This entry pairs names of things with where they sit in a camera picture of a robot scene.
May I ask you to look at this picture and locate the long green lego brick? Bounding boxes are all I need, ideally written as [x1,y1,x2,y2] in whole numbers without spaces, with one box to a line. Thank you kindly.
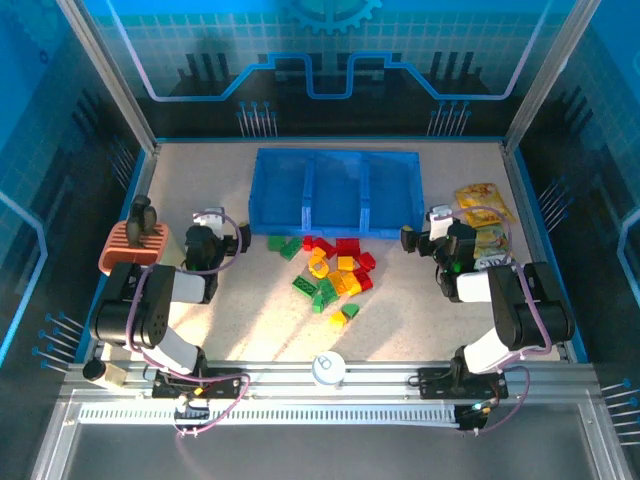
[291,275,319,301]

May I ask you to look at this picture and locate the blue three-compartment bin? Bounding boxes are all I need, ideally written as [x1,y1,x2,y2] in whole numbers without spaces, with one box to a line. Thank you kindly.
[248,147,426,240]

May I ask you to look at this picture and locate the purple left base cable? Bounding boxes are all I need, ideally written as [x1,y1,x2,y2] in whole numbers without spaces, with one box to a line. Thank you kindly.
[172,372,253,439]

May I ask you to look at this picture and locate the white slotted cable duct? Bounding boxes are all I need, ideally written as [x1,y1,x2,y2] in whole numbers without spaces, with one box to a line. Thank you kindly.
[77,402,461,427]

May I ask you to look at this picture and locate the cream small block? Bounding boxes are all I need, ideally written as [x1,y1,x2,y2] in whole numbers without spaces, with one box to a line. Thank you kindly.
[102,363,127,390]

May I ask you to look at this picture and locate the white round can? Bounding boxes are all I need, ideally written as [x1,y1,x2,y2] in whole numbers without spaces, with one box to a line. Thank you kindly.
[310,350,347,387]

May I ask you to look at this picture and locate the black controller box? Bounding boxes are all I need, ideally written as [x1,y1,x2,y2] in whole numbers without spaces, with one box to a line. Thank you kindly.
[172,393,212,426]
[456,398,497,435]

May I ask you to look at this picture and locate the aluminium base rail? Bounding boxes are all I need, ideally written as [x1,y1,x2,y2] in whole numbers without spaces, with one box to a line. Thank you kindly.
[58,359,604,404]

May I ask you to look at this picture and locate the black round knob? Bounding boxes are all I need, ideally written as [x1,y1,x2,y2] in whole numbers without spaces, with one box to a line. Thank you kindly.
[81,358,107,384]

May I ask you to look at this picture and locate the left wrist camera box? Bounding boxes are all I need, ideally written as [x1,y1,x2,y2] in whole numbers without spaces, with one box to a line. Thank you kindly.
[192,206,225,236]

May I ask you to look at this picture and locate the aluminium frame post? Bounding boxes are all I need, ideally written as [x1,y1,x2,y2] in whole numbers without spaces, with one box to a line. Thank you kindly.
[501,0,604,152]
[53,0,162,157]

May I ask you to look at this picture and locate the aluminium side rail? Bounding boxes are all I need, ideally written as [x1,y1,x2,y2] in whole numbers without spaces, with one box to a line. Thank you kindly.
[73,142,162,369]

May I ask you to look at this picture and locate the green snack bag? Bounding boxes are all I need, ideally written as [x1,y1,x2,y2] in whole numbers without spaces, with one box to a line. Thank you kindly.
[472,223,515,274]

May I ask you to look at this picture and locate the yellow snack bag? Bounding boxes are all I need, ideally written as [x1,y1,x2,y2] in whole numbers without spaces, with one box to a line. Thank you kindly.
[454,182,517,227]

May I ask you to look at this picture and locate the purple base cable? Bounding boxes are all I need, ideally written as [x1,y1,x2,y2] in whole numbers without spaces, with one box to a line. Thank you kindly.
[473,364,532,437]
[172,372,253,439]

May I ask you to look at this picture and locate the cream knife block orange top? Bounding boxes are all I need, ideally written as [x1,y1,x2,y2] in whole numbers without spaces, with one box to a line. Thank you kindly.
[97,220,187,277]

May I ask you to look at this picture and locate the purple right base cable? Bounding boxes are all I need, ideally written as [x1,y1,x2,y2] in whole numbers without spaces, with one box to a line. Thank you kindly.
[473,364,532,437]

